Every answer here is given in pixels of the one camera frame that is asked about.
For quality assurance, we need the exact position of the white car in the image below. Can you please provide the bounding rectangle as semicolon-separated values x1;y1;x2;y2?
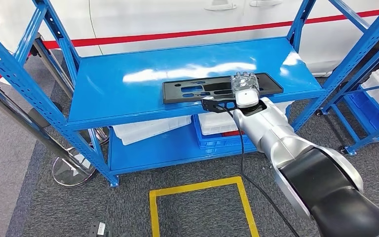
0;0;379;78

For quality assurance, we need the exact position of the black camera bracket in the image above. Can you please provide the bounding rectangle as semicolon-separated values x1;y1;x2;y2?
201;97;240;114

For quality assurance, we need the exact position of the blue metal shelf rack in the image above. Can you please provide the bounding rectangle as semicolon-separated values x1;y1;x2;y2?
0;0;379;188

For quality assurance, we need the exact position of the chrome stanchion post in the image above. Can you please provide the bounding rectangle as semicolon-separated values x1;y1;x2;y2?
0;74;96;188
32;34;110;146

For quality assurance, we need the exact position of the small black and white box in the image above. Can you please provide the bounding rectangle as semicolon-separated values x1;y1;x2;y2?
89;222;112;237

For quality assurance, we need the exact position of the blue rack with casters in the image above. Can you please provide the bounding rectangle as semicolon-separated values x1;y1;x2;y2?
315;31;379;156

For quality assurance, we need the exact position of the black plastic car trim part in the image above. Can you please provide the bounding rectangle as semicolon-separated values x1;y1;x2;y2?
162;72;284;105

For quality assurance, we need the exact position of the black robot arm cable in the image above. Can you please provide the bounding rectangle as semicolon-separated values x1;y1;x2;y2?
216;104;301;237

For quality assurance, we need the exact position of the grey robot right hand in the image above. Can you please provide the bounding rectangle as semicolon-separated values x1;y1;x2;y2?
230;71;261;109

